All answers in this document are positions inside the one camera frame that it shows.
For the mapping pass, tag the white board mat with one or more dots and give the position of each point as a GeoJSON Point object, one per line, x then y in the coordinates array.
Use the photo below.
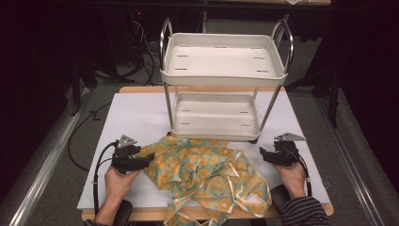
{"type": "Point", "coordinates": [138, 125]}

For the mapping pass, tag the green orange floral fabric bag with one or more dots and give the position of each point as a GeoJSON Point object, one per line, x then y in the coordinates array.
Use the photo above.
{"type": "Point", "coordinates": [200, 169]}

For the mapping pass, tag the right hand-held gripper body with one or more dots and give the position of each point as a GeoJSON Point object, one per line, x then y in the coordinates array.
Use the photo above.
{"type": "Point", "coordinates": [287, 153]}

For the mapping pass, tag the person's right hand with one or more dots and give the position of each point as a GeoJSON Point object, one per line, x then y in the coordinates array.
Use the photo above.
{"type": "Point", "coordinates": [293, 180]}

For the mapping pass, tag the black metal stand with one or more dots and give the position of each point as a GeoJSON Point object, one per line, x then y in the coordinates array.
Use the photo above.
{"type": "Point", "coordinates": [76, 84]}
{"type": "Point", "coordinates": [334, 94]}

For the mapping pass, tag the black padded armrest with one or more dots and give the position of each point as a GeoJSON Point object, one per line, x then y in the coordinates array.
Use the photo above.
{"type": "Point", "coordinates": [279, 196]}
{"type": "Point", "coordinates": [124, 213]}

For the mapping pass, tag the person's left hand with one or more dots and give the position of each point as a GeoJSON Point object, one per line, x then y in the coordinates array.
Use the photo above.
{"type": "Point", "coordinates": [117, 185]}

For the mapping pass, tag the metal floor rail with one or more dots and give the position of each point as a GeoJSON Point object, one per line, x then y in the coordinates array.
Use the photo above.
{"type": "Point", "coordinates": [351, 160]}
{"type": "Point", "coordinates": [47, 163]}

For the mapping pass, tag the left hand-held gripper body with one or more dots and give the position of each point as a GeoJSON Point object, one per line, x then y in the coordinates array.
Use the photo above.
{"type": "Point", "coordinates": [124, 161]}

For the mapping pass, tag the white two-tier metal rack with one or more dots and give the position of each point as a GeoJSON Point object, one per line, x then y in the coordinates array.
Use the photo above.
{"type": "Point", "coordinates": [219, 62]}

